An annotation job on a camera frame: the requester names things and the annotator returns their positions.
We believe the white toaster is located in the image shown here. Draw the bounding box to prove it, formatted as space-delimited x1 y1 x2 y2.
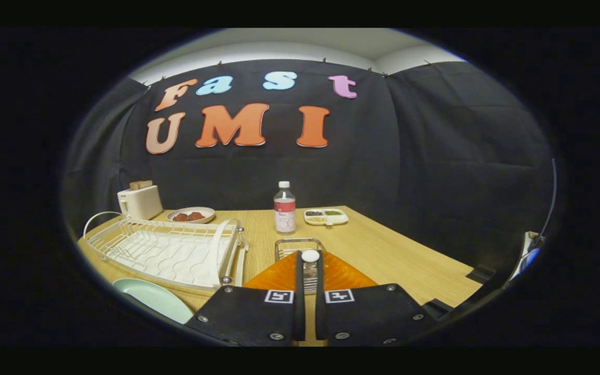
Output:
117 184 164 221

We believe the white plate with meat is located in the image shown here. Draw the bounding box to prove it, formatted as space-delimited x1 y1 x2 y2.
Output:
166 207 216 224

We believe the grey upright pole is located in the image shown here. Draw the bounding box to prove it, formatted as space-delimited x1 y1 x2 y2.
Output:
540 159 558 240

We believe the mint green plate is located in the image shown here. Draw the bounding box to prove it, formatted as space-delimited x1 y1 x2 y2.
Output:
112 278 195 325

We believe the metal wire basket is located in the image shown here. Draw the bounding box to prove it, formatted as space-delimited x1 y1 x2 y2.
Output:
274 237 327 295

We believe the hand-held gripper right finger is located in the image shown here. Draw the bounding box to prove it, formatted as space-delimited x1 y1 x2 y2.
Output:
315 250 439 347

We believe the white wire dish rack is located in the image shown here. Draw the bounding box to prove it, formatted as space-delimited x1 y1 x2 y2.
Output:
82 211 250 291

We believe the white sectioned condiment dish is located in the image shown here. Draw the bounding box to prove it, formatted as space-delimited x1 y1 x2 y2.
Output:
304 208 349 226

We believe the black backdrop cloth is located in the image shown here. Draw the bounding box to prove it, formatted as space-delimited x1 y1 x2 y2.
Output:
63 60 556 292

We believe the clear bottle with red label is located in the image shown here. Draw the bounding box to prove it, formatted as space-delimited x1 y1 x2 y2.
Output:
273 181 296 235

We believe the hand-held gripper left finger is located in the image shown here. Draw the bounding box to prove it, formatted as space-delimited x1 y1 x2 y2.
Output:
184 250 307 347

